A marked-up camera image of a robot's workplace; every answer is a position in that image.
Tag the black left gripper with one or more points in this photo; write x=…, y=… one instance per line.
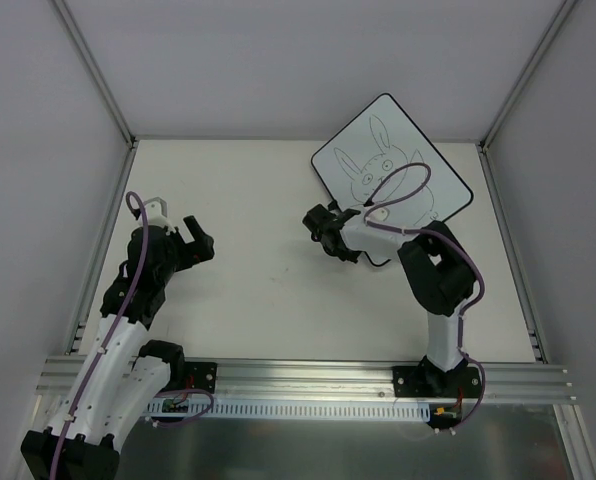
x=184, y=245

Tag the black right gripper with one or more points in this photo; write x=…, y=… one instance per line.
x=328, y=232

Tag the whiteboard with rabbit drawing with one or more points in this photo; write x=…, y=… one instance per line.
x=382, y=155

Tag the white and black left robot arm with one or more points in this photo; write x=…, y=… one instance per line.
x=124, y=369

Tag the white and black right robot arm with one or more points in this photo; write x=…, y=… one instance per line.
x=442, y=277

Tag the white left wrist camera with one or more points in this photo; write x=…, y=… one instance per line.
x=155, y=212

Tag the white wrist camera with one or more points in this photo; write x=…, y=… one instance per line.
x=378, y=215
x=155, y=212

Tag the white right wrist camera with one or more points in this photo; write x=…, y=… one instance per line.
x=378, y=215

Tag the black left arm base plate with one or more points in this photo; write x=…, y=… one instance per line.
x=200, y=375

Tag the aluminium mounting rail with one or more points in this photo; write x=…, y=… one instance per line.
x=506, y=383

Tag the white slotted cable duct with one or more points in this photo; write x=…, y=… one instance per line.
x=222, y=408

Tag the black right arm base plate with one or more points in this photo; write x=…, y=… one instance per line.
x=418, y=382

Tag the left aluminium frame post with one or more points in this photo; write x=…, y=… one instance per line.
x=76, y=37

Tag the aluminium frame post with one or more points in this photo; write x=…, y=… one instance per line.
x=530, y=67
x=76, y=37

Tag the right aluminium frame post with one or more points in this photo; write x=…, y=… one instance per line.
x=530, y=67

